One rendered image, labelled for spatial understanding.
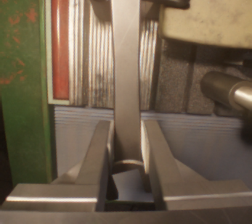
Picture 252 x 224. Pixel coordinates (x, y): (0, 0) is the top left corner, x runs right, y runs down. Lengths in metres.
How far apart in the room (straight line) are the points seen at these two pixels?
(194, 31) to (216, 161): 0.55
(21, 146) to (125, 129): 0.59
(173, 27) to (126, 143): 0.22
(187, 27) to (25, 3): 0.46
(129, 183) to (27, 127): 0.42
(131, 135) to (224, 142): 0.60
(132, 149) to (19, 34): 0.53
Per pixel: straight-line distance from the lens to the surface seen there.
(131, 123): 0.15
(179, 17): 0.32
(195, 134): 0.67
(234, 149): 0.78
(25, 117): 0.66
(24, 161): 0.75
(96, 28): 0.51
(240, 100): 0.43
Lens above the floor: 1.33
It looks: 75 degrees down
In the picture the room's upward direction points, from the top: 179 degrees clockwise
